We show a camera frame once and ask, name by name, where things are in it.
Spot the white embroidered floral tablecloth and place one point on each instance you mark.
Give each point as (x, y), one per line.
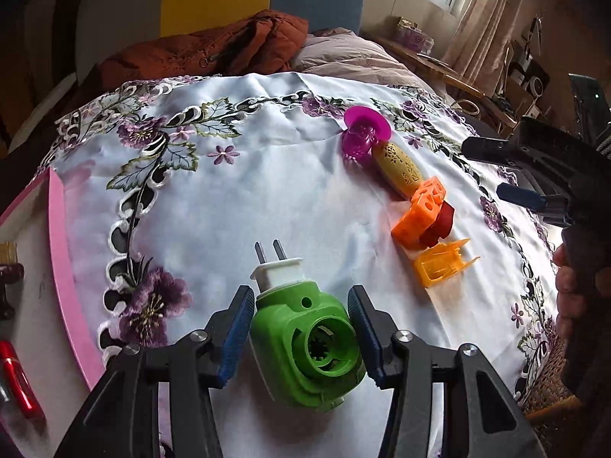
(286, 191)

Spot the grey electronic device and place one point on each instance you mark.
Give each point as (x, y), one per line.
(532, 83)

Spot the black glossy device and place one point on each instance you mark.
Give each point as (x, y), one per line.
(587, 98)

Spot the small gold object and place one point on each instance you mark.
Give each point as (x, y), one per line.
(7, 253)

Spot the magenta plastic toy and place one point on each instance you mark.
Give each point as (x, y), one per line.
(363, 129)

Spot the white curved panel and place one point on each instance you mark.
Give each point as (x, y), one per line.
(43, 109)

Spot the orange perforated block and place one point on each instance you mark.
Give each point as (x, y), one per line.
(420, 214)

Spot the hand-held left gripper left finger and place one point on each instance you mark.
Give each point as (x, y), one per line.
(236, 338)

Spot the beige curtain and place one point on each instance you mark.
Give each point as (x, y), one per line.
(487, 24)

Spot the green plug-in device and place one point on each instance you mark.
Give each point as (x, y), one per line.
(305, 343)

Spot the yellow plastic clip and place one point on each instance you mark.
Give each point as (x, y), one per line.
(439, 265)

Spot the red shiny cylinder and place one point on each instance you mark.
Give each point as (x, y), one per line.
(19, 381)

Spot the purple gift box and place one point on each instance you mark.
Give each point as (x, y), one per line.
(415, 38)

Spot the red plastic block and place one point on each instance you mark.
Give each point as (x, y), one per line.
(441, 224)

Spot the wooden side shelf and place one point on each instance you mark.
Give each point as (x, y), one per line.
(453, 76)

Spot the rust-red quilted jacket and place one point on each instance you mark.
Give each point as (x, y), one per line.
(191, 52)

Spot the pink cardboard box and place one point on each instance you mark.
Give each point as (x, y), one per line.
(62, 267)

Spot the person's right hand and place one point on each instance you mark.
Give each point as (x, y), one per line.
(570, 291)

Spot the yellow perforated cylinder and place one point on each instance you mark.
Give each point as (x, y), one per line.
(396, 164)

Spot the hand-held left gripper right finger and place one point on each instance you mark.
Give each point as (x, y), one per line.
(363, 338)

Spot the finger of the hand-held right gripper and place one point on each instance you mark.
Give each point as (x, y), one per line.
(487, 148)
(520, 198)

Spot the wicker basket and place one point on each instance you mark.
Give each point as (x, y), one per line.
(544, 381)

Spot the black rolled mat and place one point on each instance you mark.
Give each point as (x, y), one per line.
(71, 24)

